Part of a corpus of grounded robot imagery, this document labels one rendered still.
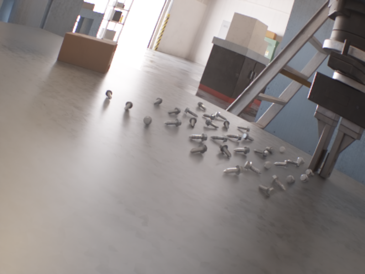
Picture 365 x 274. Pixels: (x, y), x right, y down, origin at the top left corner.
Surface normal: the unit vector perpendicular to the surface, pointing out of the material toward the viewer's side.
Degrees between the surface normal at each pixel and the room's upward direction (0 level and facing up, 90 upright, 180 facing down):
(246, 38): 90
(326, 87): 90
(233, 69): 90
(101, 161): 0
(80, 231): 0
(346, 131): 90
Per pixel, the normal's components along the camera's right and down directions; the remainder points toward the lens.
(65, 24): 0.69, 0.40
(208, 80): -0.65, -0.04
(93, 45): 0.05, 0.27
